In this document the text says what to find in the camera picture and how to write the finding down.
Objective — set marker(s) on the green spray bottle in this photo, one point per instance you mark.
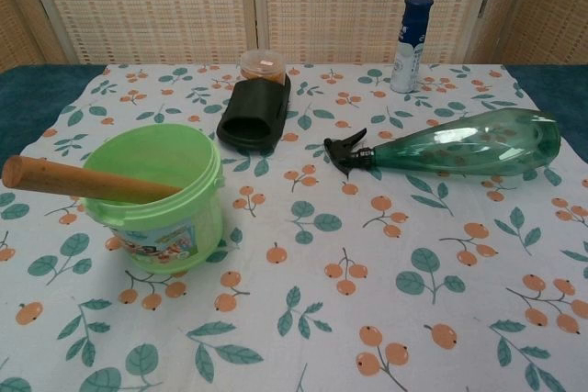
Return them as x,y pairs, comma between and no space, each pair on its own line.
464,148

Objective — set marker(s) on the blue capped white bottle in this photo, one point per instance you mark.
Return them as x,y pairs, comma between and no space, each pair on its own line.
408,52

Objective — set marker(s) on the black rubber slipper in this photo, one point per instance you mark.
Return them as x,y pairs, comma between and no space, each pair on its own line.
255,112

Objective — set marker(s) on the floral fruit print tablecloth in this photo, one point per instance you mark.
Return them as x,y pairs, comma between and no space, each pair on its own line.
321,272

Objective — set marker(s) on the orange lidded plastic jar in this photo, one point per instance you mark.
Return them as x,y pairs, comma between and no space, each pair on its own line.
263,67

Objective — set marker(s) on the green plastic bucket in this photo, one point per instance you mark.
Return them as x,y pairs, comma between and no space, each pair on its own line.
174,227

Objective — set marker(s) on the woven bamboo folding screen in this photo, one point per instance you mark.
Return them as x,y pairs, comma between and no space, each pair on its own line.
275,2

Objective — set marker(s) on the wooden rolling pin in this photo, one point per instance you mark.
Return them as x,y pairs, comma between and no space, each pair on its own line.
82,179

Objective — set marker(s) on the teal blue table cover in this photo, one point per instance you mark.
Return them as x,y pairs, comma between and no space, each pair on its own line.
27,98

